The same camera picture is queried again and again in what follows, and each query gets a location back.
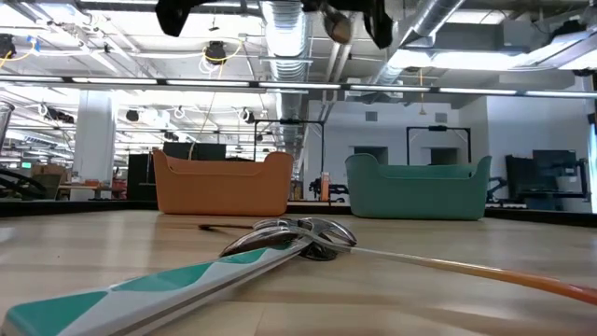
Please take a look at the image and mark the black metal frame stand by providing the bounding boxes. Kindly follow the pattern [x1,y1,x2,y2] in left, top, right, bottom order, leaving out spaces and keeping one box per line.
[405,124,472,165]

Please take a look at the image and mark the teal white patterned utensil handle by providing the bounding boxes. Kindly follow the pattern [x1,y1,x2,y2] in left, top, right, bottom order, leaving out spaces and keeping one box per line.
[0,226,313,336]

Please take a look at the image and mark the silver ceiling duct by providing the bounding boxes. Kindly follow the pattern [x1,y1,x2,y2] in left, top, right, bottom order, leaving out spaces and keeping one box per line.
[258,0,314,155]
[375,0,467,88]

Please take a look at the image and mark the long ceiling light strip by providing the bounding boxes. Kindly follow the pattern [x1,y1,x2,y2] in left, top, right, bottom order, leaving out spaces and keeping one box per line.
[0,74,597,100]

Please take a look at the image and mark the teal plastic bin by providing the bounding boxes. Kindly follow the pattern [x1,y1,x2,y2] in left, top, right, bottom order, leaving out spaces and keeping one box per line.
[344,152,493,221]

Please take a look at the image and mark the black background monitors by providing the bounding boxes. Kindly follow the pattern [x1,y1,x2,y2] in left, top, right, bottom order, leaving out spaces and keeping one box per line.
[161,140,228,162]

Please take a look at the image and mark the white building column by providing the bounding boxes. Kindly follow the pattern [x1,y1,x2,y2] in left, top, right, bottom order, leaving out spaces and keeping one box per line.
[72,90,118,202]

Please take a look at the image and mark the black monitor workstation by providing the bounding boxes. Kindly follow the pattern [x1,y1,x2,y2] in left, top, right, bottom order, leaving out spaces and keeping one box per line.
[505,148,590,212]

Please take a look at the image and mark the silver spoon orange handle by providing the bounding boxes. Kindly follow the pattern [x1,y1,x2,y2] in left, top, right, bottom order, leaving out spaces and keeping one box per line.
[298,217,597,307]
[198,217,327,234]

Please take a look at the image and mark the orange plastic bin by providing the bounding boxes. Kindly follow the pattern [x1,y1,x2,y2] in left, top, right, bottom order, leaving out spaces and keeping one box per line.
[152,148,295,217]

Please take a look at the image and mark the black cabinet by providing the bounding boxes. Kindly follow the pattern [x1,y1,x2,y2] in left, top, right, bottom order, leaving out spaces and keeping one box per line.
[126,152,155,203]

